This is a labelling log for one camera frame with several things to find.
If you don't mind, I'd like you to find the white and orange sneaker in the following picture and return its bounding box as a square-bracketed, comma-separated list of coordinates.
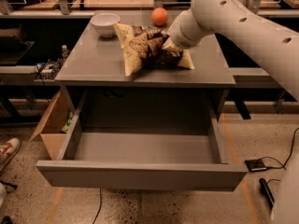
[0, 138, 21, 173]

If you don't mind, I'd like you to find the green packet in box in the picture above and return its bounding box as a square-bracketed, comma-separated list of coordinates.
[61, 111, 74, 133]

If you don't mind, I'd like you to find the black cable under drawer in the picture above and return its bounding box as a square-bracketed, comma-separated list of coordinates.
[92, 189, 104, 224]

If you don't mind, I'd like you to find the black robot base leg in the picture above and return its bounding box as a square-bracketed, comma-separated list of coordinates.
[259, 178, 275, 209]

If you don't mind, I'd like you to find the grey counter cabinet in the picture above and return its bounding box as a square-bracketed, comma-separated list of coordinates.
[55, 10, 236, 123]

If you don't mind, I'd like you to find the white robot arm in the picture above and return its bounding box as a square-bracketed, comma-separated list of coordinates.
[164, 0, 299, 100]

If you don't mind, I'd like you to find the small clear bottle on shelf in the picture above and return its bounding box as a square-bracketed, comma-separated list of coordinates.
[62, 45, 68, 61]

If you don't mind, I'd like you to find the small black device on floor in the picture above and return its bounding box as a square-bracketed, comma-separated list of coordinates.
[245, 159, 266, 173]

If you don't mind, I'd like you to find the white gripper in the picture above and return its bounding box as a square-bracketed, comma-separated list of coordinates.
[162, 9, 213, 52]

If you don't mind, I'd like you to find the orange fruit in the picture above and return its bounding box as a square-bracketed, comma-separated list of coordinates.
[151, 7, 168, 26]

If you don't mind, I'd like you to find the black cable on floor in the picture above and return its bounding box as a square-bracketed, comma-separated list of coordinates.
[260, 127, 299, 185]

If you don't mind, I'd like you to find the grey open drawer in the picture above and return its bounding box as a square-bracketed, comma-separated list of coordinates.
[36, 88, 247, 191]

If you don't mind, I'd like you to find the cardboard box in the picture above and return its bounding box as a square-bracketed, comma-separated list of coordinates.
[30, 91, 69, 160]

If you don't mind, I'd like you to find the brown chip bag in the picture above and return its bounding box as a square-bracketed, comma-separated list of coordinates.
[114, 23, 194, 76]

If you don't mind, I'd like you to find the white ceramic bowl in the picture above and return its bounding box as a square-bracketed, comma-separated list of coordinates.
[90, 13, 121, 37]

